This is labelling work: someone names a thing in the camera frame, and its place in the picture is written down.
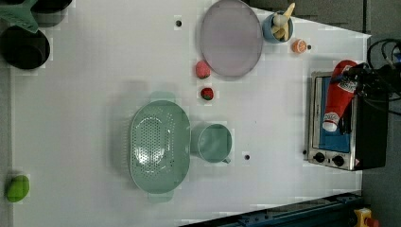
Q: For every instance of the red plush ketchup bottle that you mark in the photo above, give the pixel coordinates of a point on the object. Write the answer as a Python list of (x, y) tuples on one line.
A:
[(339, 95)]

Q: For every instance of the silver black toaster oven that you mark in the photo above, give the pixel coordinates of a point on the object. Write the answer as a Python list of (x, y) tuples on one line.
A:
[(360, 142)]

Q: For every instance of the green oval strainer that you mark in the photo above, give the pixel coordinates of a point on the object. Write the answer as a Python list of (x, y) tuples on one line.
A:
[(160, 138)]

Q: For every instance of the green cylinder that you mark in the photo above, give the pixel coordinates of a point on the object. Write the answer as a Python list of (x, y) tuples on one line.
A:
[(18, 188)]

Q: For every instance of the red plush strawberry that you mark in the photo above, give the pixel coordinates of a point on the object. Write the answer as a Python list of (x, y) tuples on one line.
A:
[(207, 93)]

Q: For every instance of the blue cup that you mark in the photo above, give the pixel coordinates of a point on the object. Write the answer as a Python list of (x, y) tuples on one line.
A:
[(268, 36)]

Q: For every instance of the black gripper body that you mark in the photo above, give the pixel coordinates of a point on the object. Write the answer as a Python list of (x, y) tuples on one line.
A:
[(368, 82)]

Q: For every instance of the pink plush peach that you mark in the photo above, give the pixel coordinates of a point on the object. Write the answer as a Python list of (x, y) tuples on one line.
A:
[(202, 70)]

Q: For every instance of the plush banana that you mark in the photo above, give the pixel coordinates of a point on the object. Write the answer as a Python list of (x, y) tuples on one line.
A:
[(280, 28)]

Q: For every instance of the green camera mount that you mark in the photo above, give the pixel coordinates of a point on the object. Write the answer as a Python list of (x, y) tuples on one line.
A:
[(18, 13)]

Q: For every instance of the black round post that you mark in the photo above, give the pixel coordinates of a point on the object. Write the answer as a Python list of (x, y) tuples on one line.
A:
[(23, 49), (48, 13)]

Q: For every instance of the lilac round plate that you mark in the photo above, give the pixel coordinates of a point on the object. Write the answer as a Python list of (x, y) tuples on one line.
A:
[(231, 38)]

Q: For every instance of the blue metal frame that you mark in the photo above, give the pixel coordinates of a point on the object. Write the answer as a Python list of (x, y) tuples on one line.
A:
[(333, 211)]

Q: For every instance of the yellow red emergency button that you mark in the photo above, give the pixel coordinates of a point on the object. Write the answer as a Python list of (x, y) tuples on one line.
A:
[(365, 219)]

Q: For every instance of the green mug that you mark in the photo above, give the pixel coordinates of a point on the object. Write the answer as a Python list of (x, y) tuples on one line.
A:
[(212, 143)]

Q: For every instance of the plush orange slice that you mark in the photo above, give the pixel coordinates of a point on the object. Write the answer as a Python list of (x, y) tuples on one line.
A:
[(299, 46)]

